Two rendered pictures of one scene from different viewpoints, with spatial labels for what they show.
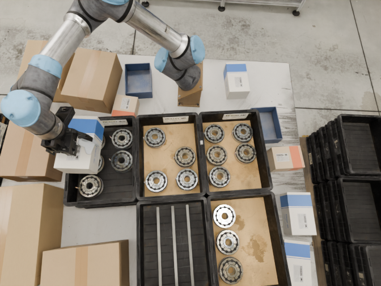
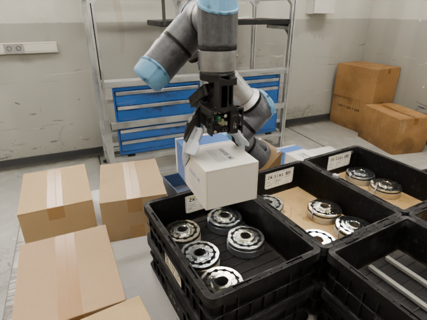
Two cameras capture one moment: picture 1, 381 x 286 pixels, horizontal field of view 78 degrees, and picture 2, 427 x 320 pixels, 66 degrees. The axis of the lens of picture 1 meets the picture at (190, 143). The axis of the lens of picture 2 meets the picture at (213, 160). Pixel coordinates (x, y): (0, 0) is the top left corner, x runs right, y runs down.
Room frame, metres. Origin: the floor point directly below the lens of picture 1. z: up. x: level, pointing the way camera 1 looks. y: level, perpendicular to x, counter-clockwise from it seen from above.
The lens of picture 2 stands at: (-0.43, 0.60, 1.43)
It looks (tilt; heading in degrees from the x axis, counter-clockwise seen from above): 25 degrees down; 344
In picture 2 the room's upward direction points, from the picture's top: straight up
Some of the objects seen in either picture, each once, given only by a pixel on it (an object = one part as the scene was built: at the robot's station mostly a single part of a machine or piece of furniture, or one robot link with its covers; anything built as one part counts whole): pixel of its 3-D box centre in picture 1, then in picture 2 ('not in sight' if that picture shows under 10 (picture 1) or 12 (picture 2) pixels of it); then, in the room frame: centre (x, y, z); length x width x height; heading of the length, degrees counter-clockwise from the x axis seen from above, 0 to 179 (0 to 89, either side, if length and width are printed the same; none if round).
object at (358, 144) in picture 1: (343, 152); not in sight; (0.65, -1.11, 0.37); 0.40 x 0.30 x 0.45; 7
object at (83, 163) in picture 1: (81, 144); (213, 166); (0.22, 0.41, 1.10); 0.20 x 0.12 x 0.09; 7
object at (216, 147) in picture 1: (217, 154); not in sight; (0.34, -0.14, 0.86); 0.10 x 0.10 x 0.01
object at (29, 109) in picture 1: (30, 112); (216, 18); (0.20, 0.40, 1.41); 0.09 x 0.08 x 0.11; 2
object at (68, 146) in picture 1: (59, 138); (218, 103); (0.19, 0.40, 1.25); 0.09 x 0.08 x 0.12; 7
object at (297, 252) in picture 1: (293, 263); not in sight; (-0.10, -0.57, 0.75); 0.20 x 0.12 x 0.09; 2
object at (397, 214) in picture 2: (169, 154); (309, 197); (0.29, 0.09, 0.92); 0.40 x 0.30 x 0.02; 13
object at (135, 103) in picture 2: not in sight; (160, 118); (2.21, 0.29, 0.60); 0.72 x 0.03 x 0.56; 97
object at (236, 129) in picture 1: (242, 131); (360, 173); (0.48, -0.26, 0.86); 0.10 x 0.10 x 0.01
